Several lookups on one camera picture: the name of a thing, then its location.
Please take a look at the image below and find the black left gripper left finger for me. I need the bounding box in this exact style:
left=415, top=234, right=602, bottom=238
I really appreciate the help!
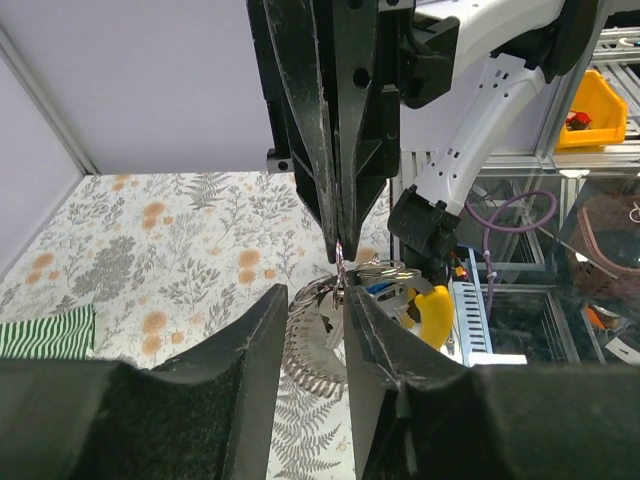
left=1, top=284, right=288, bottom=479

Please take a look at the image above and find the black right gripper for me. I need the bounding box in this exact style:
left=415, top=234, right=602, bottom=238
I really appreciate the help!
left=247, top=1, right=460, bottom=263

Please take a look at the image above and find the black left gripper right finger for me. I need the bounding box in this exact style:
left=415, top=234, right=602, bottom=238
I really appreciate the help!
left=344, top=286, right=639, bottom=479

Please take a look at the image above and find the large metal keyring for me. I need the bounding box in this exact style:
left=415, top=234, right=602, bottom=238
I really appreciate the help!
left=283, top=257, right=433, bottom=398

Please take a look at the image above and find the blue tag key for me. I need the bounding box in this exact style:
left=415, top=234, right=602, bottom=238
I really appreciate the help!
left=366, top=281, right=401, bottom=302

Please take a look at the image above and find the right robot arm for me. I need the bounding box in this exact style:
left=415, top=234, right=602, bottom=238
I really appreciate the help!
left=246, top=1, right=598, bottom=270

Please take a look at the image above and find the green white striped cloth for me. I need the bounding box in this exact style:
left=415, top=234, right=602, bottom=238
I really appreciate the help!
left=1, top=304, right=96, bottom=360

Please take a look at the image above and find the floral tablecloth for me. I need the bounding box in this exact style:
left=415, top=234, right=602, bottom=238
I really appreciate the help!
left=0, top=172, right=396, bottom=480

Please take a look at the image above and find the brown perforated basket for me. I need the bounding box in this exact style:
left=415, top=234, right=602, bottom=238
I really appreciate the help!
left=568, top=195, right=639, bottom=305

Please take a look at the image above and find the yellow storage bin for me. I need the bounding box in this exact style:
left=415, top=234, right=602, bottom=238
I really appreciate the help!
left=556, top=69, right=628, bottom=150

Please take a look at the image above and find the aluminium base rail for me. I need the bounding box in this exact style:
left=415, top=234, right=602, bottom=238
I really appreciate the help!
left=441, top=246, right=527, bottom=367

